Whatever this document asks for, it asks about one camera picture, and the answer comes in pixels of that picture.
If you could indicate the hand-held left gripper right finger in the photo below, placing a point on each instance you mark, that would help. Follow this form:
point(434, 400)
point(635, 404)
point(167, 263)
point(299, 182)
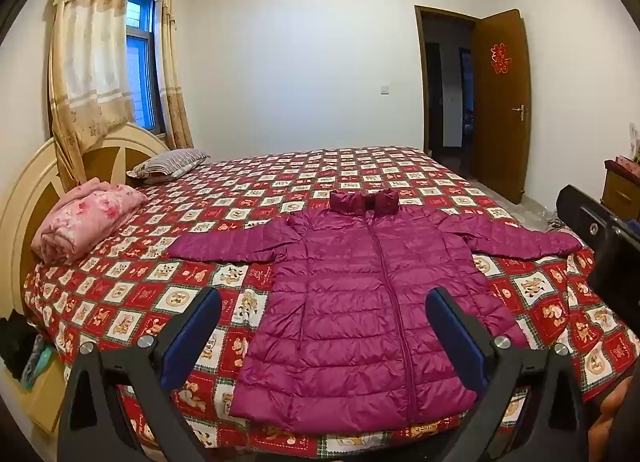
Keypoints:
point(457, 337)

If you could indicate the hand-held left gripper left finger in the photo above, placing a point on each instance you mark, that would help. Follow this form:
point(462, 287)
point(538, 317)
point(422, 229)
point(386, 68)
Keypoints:
point(192, 337)

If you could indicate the magenta down jacket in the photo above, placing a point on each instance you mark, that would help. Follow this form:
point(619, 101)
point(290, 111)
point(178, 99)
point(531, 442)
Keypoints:
point(360, 302)

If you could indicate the dark clothes pile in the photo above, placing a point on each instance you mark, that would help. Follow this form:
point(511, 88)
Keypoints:
point(15, 347)

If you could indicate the wooden cabinet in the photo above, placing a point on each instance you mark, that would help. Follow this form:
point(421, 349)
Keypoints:
point(622, 192)

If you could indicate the red checkered cartoon bed sheet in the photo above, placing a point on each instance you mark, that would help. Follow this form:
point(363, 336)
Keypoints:
point(150, 287)

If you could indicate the brown wooden door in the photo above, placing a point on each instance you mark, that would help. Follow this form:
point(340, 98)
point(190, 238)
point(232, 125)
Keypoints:
point(500, 141)

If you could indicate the teal cloth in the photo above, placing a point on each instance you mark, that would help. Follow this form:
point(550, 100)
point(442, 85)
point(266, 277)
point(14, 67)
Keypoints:
point(37, 359)

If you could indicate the pink floral folded quilt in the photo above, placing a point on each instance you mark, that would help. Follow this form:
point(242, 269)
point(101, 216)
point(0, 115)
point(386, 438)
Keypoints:
point(85, 219)

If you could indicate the cream bedside cabinet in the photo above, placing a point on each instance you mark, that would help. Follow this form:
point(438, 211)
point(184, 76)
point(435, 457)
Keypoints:
point(42, 402)

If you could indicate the striped pillow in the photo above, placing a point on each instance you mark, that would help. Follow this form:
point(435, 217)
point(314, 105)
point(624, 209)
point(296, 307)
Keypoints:
point(170, 161)

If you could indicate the red paper door decoration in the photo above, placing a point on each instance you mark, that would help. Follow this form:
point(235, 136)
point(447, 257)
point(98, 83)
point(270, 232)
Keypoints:
point(502, 59)

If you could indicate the cream wooden headboard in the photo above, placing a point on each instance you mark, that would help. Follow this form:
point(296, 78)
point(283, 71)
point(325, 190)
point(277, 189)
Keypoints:
point(30, 176)

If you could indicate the narrow beige floral curtain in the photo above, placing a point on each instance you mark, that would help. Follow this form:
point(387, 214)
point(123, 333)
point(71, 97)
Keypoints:
point(172, 91)

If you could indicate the window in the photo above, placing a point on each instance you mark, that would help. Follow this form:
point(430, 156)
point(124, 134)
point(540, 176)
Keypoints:
point(140, 66)

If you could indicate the wide beige floral curtain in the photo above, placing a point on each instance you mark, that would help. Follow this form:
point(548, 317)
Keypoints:
point(90, 66)

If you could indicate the dark wooden door frame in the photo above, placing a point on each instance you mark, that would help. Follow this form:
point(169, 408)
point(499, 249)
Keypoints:
point(419, 66)

